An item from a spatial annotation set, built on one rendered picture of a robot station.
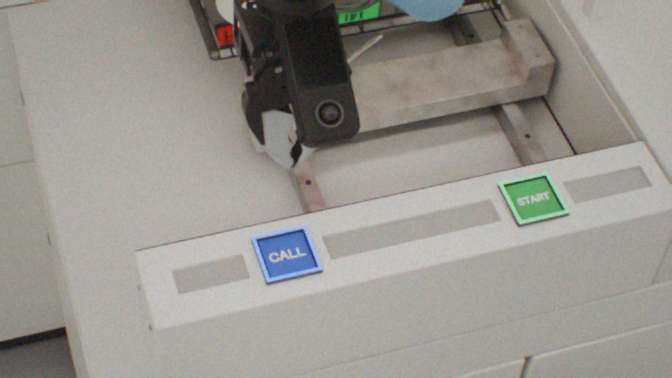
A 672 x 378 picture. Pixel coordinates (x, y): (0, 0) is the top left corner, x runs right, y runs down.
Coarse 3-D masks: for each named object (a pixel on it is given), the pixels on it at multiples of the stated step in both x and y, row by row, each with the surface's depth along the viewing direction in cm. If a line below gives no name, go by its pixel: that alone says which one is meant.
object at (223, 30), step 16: (208, 0) 154; (336, 0) 155; (352, 0) 156; (368, 0) 156; (384, 0) 156; (480, 0) 157; (208, 16) 153; (352, 16) 154; (368, 16) 154; (384, 16) 154; (224, 32) 151
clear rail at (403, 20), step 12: (492, 0) 157; (456, 12) 155; (468, 12) 156; (480, 12) 157; (372, 24) 153; (384, 24) 153; (396, 24) 153; (408, 24) 154; (348, 36) 152; (228, 48) 148; (216, 60) 148
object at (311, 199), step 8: (296, 168) 144; (304, 168) 144; (296, 176) 144; (304, 176) 143; (312, 176) 143; (296, 184) 144; (304, 184) 143; (312, 184) 143; (296, 192) 145; (304, 192) 142; (312, 192) 142; (320, 192) 142; (304, 200) 142; (312, 200) 141; (320, 200) 141; (304, 208) 143; (312, 208) 141; (320, 208) 141
